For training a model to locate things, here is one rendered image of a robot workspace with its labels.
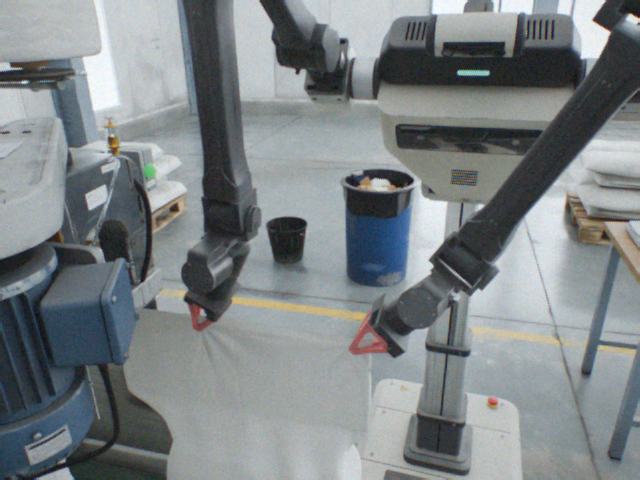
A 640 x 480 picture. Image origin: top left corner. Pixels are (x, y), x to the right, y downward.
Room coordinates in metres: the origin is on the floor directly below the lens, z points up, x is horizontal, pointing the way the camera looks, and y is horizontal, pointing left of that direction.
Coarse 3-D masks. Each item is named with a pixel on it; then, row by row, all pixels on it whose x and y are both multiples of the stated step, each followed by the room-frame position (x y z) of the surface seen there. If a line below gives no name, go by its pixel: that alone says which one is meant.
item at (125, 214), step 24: (72, 168) 0.84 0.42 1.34; (96, 168) 0.87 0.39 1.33; (120, 168) 0.93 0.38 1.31; (72, 192) 0.80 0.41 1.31; (120, 192) 0.92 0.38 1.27; (72, 216) 0.79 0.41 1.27; (96, 216) 0.85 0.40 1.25; (120, 216) 0.91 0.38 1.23; (144, 216) 0.98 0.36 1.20; (72, 240) 0.78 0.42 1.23; (120, 240) 0.92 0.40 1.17; (144, 240) 0.97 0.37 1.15
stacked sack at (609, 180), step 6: (582, 162) 4.04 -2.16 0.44; (594, 174) 3.64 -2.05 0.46; (600, 174) 3.58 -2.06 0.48; (606, 174) 3.55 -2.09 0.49; (612, 174) 3.54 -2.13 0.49; (600, 180) 3.51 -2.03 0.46; (606, 180) 3.48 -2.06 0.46; (612, 180) 3.47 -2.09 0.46; (618, 180) 3.46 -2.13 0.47; (624, 180) 3.46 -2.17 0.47; (630, 180) 3.45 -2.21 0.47; (636, 180) 3.44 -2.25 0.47; (606, 186) 3.53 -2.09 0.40; (612, 186) 3.47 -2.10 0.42; (618, 186) 3.46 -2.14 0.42; (624, 186) 3.44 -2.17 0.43; (630, 186) 3.43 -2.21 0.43; (636, 186) 3.56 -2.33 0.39
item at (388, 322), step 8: (384, 296) 0.72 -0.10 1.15; (392, 296) 0.73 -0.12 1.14; (384, 304) 0.70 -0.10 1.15; (392, 304) 0.68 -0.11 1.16; (384, 312) 0.68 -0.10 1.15; (392, 312) 0.67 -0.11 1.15; (376, 320) 0.65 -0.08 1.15; (384, 320) 0.66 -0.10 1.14; (392, 320) 0.66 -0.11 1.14; (400, 320) 0.65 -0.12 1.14; (376, 328) 0.64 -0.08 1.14; (384, 328) 0.64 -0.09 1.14; (392, 328) 0.65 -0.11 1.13; (400, 328) 0.65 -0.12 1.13; (408, 328) 0.65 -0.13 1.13; (392, 336) 0.64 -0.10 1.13; (400, 336) 0.65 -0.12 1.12; (408, 336) 0.67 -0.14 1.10; (400, 344) 0.63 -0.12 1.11; (400, 352) 0.63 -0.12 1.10
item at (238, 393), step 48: (144, 336) 0.81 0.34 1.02; (192, 336) 0.78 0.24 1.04; (240, 336) 0.75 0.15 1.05; (288, 336) 0.73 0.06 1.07; (336, 336) 0.71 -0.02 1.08; (144, 384) 0.81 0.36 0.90; (192, 384) 0.79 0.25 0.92; (240, 384) 0.76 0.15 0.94; (288, 384) 0.73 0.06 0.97; (336, 384) 0.71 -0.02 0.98; (192, 432) 0.75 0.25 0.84; (240, 432) 0.73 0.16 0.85; (288, 432) 0.71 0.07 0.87; (336, 432) 0.70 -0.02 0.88
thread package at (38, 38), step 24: (0, 0) 0.55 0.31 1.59; (24, 0) 0.56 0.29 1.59; (48, 0) 0.58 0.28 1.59; (72, 0) 0.60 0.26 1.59; (0, 24) 0.55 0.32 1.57; (24, 24) 0.56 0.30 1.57; (48, 24) 0.57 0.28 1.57; (72, 24) 0.60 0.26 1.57; (96, 24) 0.64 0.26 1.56; (0, 48) 0.55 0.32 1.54; (24, 48) 0.56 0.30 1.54; (48, 48) 0.57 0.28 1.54; (72, 48) 0.59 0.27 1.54; (96, 48) 0.63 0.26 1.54
